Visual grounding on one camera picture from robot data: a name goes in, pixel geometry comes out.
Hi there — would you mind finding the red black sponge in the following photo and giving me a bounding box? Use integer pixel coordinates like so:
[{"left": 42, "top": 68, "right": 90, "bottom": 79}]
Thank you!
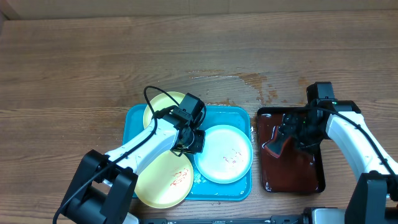
[{"left": 263, "top": 134, "right": 295, "bottom": 158}]

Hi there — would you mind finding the light blue plate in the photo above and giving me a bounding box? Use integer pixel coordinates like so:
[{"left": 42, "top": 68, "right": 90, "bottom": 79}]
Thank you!
[{"left": 194, "top": 124, "right": 254, "bottom": 184}]

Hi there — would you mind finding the yellow plate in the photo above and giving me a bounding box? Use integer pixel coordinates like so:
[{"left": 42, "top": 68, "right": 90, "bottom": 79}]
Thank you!
[
  {"left": 143, "top": 91, "right": 185, "bottom": 128},
  {"left": 135, "top": 151, "right": 193, "bottom": 208}
]

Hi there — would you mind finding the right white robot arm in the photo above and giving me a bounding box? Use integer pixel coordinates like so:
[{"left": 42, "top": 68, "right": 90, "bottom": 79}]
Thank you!
[{"left": 270, "top": 82, "right": 397, "bottom": 223}]

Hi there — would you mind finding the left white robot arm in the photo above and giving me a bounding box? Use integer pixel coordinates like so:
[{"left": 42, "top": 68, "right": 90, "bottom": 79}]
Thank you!
[{"left": 53, "top": 93, "right": 206, "bottom": 223}]

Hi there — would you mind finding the dark red water tray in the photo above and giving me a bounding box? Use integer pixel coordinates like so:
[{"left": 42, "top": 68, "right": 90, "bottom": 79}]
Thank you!
[{"left": 257, "top": 107, "right": 326, "bottom": 194}]

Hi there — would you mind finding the teal plastic tray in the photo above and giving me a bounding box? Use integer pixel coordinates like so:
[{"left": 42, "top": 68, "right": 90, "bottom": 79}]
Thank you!
[{"left": 123, "top": 104, "right": 252, "bottom": 201}]

